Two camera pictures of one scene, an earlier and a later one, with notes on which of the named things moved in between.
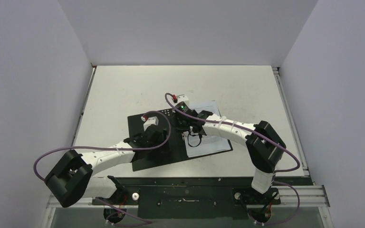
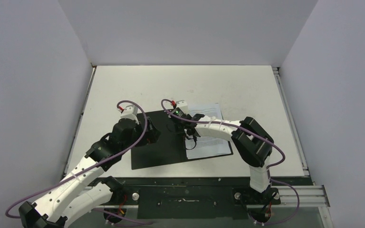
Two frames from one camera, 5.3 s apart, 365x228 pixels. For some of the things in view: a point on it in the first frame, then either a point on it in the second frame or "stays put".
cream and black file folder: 177,150 stays put
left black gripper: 164,137 → 150,136
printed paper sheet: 202,145 stays put
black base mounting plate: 195,198 stays put
